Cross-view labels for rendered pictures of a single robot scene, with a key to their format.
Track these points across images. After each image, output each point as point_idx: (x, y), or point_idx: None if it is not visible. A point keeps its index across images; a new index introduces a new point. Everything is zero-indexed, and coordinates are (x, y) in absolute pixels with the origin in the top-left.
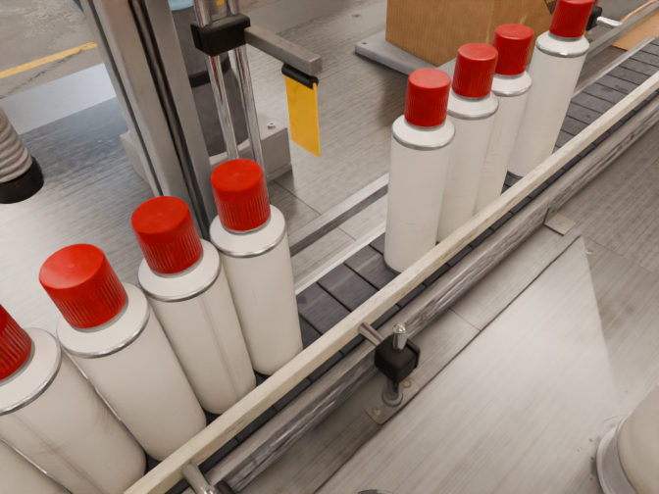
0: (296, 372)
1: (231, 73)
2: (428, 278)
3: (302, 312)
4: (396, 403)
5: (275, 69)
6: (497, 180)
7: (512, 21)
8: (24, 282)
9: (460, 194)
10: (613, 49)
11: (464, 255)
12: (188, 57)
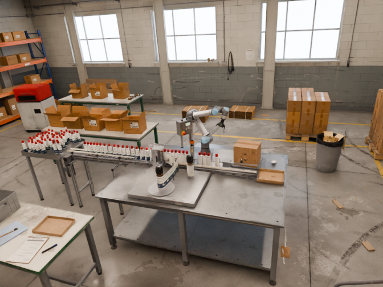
0: (186, 164)
1: (207, 149)
2: (199, 167)
3: None
4: None
5: (225, 153)
6: (207, 164)
7: (237, 158)
8: None
9: (203, 162)
10: (258, 171)
11: (203, 168)
12: (203, 146)
